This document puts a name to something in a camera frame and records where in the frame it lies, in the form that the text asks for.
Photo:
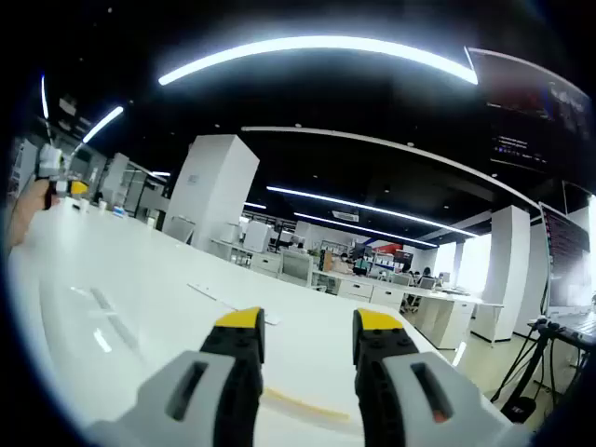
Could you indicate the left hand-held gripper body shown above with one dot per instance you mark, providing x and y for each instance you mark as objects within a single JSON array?
[{"x": 49, "y": 160}]

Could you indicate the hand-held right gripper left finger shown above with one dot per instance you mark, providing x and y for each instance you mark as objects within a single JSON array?
[{"x": 186, "y": 396}]

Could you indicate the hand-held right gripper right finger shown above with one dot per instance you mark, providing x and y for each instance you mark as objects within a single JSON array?
[{"x": 400, "y": 400}]

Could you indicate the clear plastic zip bag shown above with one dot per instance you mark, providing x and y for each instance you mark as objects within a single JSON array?
[{"x": 107, "y": 326}]

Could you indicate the blue white small box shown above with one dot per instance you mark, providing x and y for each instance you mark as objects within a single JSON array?
[{"x": 118, "y": 212}]

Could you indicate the person's left hand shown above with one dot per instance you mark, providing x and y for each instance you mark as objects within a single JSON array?
[{"x": 39, "y": 193}]

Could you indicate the long ceiling light strip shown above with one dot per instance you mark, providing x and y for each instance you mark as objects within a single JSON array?
[
  {"x": 102, "y": 125},
  {"x": 368, "y": 228},
  {"x": 372, "y": 207},
  {"x": 316, "y": 46}
]

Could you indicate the white office desk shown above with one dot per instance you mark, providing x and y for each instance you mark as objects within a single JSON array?
[{"x": 447, "y": 312}]

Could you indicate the white drawer cabinet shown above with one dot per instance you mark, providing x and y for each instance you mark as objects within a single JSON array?
[{"x": 368, "y": 293}]

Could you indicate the black tripod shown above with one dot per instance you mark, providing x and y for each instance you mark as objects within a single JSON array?
[{"x": 521, "y": 372}]

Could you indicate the white square pillar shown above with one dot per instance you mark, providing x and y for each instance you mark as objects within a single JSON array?
[
  {"x": 507, "y": 270},
  {"x": 209, "y": 195}
]

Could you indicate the grey office chair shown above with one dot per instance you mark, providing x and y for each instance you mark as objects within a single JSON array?
[{"x": 295, "y": 267}]

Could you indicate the dark computer monitor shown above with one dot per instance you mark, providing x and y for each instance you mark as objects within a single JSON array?
[{"x": 568, "y": 251}]

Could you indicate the large dark wall screen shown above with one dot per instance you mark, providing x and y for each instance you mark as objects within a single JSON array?
[{"x": 526, "y": 107}]

